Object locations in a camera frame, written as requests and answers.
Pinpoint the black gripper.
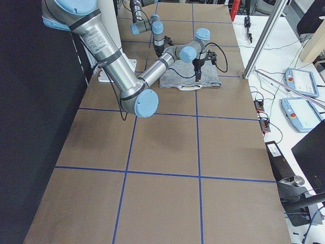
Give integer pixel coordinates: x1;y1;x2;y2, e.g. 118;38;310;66
154;45;165;57
192;58;205;81

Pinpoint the blue white striped polo shirt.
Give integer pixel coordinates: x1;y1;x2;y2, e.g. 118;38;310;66
159;60;222;91

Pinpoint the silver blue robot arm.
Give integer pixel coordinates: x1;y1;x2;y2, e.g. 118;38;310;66
129;0;165;57
41;1;210;117

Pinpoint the orange black connector block far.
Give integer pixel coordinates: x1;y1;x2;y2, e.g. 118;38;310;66
253;100;265;113

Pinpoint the orange black connector block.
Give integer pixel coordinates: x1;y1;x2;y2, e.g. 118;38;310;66
259;117;271;134
253;100;265;113

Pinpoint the black tripod stick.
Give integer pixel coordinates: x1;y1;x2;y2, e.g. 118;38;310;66
244;0;252;43

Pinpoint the orange black connector block near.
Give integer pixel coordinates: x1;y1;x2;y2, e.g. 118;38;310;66
259;117;271;134

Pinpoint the blue teach pendant far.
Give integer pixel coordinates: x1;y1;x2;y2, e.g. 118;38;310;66
285;68;319;98

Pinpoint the blue teach pendant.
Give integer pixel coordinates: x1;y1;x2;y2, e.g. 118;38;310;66
285;68;319;98
280;98;323;133

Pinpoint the blue teach pendant near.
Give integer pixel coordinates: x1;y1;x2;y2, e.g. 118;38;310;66
280;98;323;133

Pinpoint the beige cardboard board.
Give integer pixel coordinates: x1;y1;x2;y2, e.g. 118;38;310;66
300;14;324;63

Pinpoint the black box with label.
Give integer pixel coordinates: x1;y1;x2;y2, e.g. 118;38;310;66
265;141;295;181

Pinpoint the black monitor on stand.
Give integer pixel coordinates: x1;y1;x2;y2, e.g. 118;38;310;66
277;121;324;227

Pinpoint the silver metal cylinder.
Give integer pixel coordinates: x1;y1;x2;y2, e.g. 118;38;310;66
293;175;305;187

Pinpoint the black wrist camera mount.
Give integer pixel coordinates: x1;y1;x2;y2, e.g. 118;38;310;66
164;36;174;46
205;50;217;65

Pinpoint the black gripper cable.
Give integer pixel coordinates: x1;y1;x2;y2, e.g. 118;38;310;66
205;42;228;73

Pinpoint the aluminium frame post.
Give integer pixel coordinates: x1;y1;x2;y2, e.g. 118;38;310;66
243;0;287;79

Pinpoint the blue ethernet cable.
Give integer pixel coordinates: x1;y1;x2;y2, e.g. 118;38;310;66
302;208;323;244

